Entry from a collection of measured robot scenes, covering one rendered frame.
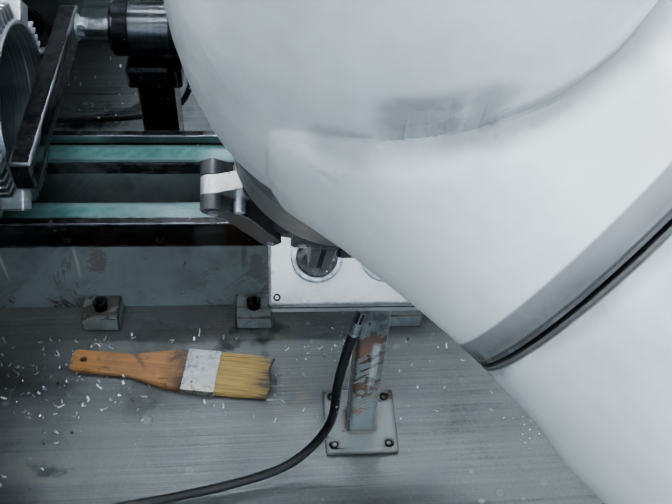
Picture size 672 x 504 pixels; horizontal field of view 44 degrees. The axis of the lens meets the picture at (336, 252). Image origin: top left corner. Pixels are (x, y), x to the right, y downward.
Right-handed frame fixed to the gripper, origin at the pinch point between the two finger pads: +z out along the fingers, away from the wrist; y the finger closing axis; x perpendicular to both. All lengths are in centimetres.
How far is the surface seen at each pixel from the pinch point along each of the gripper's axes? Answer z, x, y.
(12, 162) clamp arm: 18.8, -10.2, 25.3
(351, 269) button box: 8.1, 0.9, -2.6
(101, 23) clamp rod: 31.6, -28.8, 21.0
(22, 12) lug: 22.9, -25.8, 26.4
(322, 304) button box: 8.2, 3.4, -0.5
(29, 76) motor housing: 30.7, -22.6, 27.9
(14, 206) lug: 26.1, -8.0, 27.3
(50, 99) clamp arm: 23.9, -17.7, 23.8
